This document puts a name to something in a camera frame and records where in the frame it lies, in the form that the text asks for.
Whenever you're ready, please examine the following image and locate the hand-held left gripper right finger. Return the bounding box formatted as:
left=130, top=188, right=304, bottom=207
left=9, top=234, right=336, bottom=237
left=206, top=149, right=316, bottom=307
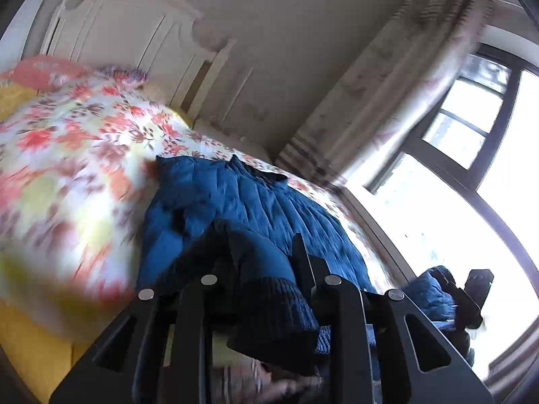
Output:
left=290, top=232, right=494, bottom=404

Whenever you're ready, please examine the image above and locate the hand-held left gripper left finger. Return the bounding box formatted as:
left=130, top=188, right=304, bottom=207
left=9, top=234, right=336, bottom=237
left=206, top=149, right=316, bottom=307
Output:
left=48, top=273, right=222, bottom=404

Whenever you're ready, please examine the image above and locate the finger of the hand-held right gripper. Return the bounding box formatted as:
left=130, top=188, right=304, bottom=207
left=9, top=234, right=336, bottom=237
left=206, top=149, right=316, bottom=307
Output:
left=434, top=269, right=483, bottom=331
left=463, top=268, right=494, bottom=304

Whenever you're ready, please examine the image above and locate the blue quilted jacket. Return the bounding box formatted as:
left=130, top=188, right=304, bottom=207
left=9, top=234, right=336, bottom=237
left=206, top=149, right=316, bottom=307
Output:
left=135, top=154, right=474, bottom=375

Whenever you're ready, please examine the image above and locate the plaid clothing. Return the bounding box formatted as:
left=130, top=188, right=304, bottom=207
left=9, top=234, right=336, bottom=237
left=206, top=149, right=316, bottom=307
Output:
left=211, top=362, right=323, bottom=404

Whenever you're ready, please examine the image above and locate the dark framed window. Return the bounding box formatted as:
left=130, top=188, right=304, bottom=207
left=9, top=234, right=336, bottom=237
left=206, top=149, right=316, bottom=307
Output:
left=337, top=25, right=539, bottom=388

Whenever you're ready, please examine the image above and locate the white nightstand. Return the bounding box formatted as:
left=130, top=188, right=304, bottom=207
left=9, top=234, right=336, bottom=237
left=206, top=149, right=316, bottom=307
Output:
left=194, top=118, right=270, bottom=163

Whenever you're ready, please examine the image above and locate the yellow flower bed sheet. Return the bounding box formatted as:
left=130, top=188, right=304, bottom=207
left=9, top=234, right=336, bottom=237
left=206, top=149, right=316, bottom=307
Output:
left=0, top=82, right=194, bottom=404

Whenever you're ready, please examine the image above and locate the floral blanket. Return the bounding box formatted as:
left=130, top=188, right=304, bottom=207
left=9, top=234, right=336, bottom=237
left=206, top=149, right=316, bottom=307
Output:
left=0, top=73, right=405, bottom=337

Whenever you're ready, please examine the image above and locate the sailboat print curtain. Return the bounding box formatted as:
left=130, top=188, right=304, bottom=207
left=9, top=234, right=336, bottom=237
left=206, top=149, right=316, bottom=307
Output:
left=274, top=0, right=489, bottom=188

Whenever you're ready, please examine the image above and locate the cream pillow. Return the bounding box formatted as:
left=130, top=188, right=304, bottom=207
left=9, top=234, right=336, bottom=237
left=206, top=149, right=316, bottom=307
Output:
left=141, top=82, right=171, bottom=104

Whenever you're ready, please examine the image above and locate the mandala patterned pillow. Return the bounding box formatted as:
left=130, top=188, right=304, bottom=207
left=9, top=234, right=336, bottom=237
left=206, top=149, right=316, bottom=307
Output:
left=99, top=64, right=150, bottom=84

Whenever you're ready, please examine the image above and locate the pink pillow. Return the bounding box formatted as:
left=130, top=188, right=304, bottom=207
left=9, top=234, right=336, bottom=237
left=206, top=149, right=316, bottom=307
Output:
left=0, top=56, right=91, bottom=93

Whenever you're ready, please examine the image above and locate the white bed headboard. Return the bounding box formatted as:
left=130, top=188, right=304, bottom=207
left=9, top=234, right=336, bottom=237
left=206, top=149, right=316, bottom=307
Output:
left=40, top=0, right=239, bottom=123

